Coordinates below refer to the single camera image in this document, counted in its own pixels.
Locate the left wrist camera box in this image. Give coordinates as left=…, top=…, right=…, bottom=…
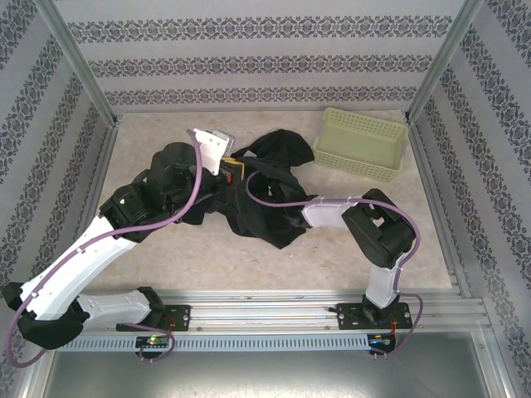
left=191, top=127, right=236, bottom=175

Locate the black t-shirt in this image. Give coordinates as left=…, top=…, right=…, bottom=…
left=182, top=128, right=320, bottom=250

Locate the aluminium mounting rail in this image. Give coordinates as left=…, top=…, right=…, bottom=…
left=39, top=288, right=493, bottom=332

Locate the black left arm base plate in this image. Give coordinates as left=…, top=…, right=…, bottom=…
left=115, top=304, right=192, bottom=332

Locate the aluminium side rail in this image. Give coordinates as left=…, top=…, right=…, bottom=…
left=56, top=118, right=122, bottom=303
left=404, top=118, right=474, bottom=299

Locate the grey sheet metal panel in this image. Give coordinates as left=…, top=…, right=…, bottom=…
left=24, top=331, right=514, bottom=398

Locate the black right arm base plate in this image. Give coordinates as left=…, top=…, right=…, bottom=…
left=336, top=302, right=412, bottom=332

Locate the grey slotted cable duct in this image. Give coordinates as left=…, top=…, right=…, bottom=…
left=56, top=334, right=370, bottom=352

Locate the aluminium frame post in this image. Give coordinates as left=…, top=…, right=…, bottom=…
left=404, top=0, right=486, bottom=124
left=35, top=0, right=121, bottom=125

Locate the pale green plastic basket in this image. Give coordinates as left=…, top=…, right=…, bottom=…
left=311, top=106, right=408, bottom=183

